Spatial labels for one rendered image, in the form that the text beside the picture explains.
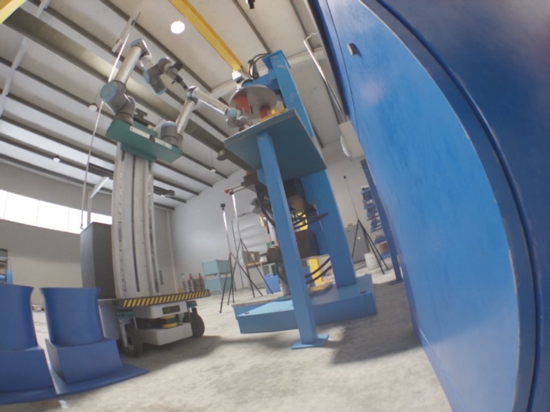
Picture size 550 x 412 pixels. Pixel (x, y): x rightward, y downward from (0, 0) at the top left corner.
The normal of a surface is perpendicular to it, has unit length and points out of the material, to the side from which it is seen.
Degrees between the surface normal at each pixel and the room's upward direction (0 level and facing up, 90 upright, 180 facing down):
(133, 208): 90
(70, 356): 90
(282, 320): 90
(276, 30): 174
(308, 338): 90
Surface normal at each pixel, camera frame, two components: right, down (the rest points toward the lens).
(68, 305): 0.72, -0.35
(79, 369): 0.90, -0.30
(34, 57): 0.31, 0.89
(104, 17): 0.11, 0.96
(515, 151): -0.40, -0.20
